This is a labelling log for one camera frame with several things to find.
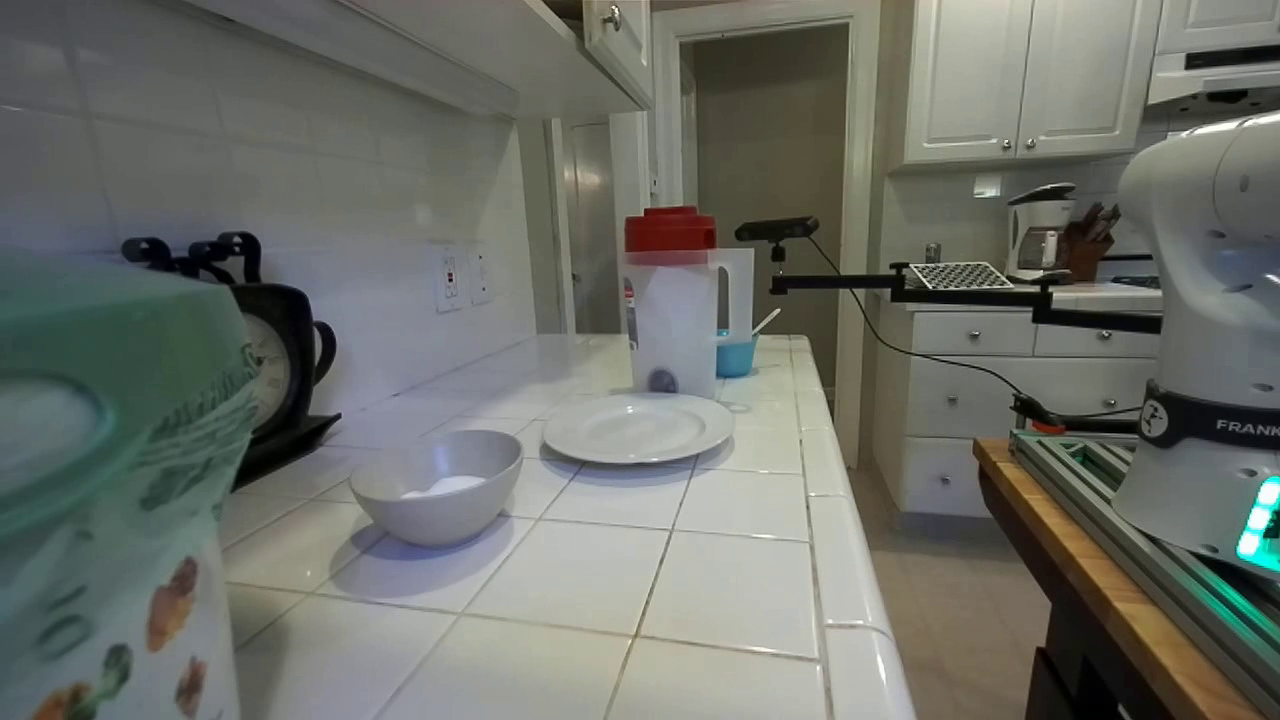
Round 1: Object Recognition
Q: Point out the white plate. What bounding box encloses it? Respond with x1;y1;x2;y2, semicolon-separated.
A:
536;387;741;474

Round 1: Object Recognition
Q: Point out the printed container with green lid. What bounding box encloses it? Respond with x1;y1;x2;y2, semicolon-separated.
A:
0;255;271;720

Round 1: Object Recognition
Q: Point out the white bowl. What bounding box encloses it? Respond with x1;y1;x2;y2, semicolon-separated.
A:
344;424;529;551

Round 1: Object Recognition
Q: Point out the white spoon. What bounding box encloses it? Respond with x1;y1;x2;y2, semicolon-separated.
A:
744;305;786;348

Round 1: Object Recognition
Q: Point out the white upper cabinet body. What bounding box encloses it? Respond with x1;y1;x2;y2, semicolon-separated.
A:
179;0;654;130

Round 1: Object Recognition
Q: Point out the wooden table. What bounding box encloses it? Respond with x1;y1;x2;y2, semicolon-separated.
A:
969;435;1268;720

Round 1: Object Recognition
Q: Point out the wooden knife block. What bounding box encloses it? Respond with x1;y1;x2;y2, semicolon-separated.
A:
1054;200;1128;284

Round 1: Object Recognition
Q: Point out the white range hood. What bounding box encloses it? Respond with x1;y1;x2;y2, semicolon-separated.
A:
1145;41;1280;113

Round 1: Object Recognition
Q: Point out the white drawer cabinet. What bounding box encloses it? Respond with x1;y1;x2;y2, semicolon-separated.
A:
866;295;1167;528

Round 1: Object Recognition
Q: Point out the small blue cup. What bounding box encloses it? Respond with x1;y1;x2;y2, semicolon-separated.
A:
712;332;765;383

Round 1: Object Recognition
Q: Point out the clear pitcher with red lid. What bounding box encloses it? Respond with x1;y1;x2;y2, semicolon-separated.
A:
619;205;741;402

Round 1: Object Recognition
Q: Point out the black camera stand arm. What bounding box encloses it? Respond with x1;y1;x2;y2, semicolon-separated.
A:
766;262;1167;339

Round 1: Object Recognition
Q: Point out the black camera on stand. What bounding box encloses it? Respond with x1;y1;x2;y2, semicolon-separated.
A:
730;212;825;250

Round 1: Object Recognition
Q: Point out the aluminium frame rail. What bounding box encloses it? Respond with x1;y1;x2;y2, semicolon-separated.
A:
1006;424;1280;716

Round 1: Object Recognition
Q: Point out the white wall cabinet door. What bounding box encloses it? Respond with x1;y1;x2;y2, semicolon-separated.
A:
900;0;1035;170
1014;0;1155;165

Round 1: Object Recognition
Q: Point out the white coffee maker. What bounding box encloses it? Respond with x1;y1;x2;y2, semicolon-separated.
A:
1002;180;1078;284

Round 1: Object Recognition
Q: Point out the black mesh rack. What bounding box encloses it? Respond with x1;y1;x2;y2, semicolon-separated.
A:
902;255;1027;295

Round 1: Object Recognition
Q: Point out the black cable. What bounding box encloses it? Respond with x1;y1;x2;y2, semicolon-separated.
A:
802;236;1071;442

